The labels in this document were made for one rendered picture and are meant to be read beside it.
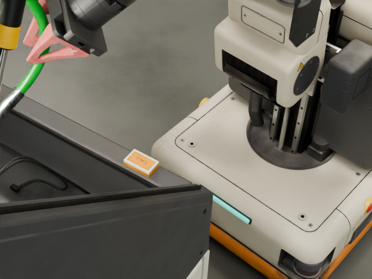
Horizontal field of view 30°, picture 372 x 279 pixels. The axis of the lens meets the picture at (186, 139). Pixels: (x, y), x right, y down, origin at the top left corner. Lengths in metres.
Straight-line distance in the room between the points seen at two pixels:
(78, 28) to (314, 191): 1.27
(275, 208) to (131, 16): 1.34
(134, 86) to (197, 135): 0.63
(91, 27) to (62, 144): 0.38
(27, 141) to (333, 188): 1.02
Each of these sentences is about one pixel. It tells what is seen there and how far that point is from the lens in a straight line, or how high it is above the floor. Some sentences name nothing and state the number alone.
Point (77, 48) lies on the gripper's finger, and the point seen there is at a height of 1.25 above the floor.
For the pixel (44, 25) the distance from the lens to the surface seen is 0.90.
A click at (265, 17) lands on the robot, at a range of 1.58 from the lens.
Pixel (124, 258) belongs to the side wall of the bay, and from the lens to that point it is 0.89.
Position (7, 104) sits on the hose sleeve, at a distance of 0.95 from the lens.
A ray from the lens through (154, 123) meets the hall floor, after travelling 2.53.
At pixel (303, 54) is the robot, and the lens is 1.59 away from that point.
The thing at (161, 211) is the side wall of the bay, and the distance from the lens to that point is 0.93.
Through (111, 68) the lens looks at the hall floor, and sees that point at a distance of 2.75.
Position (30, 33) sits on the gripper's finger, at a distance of 0.93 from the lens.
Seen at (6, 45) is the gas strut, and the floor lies 1.46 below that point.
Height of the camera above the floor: 1.81
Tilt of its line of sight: 47 degrees down
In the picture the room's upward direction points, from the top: 2 degrees clockwise
